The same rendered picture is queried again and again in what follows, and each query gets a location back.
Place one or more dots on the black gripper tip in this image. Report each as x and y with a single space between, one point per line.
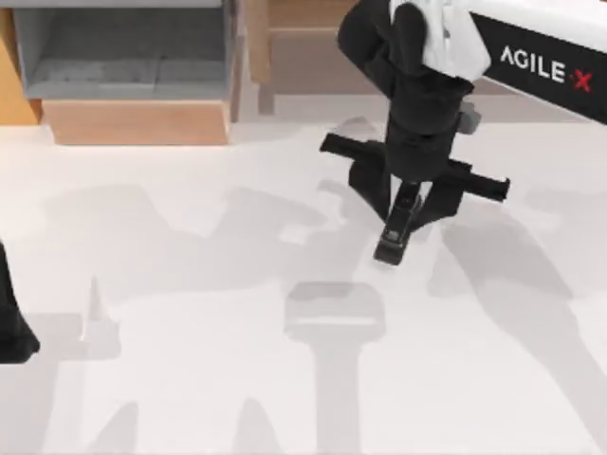
12 322

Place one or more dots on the pale wooden drawer front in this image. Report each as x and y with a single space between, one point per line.
133 121

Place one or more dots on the wooden cupboard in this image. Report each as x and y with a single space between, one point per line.
303 52

